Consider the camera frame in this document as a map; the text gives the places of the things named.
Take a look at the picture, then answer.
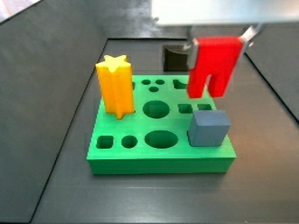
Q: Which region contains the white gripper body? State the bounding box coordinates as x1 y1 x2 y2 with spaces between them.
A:
151 0 299 26

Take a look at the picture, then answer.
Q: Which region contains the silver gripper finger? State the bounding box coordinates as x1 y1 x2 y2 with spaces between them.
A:
183 25 199 70
233 23 267 75

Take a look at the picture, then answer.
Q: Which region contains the red double-square block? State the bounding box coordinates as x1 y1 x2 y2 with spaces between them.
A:
187 36 243 98

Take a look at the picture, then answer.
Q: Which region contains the blue square block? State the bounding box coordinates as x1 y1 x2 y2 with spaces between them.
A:
189 110 231 147

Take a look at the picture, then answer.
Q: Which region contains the green shape-sorting board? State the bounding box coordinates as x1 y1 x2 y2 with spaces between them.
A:
87 75 237 174

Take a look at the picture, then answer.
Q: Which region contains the black curved block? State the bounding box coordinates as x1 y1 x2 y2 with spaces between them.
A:
163 45 189 72

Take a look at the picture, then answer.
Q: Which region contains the yellow star prism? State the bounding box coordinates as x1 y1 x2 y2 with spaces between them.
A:
97 55 135 119

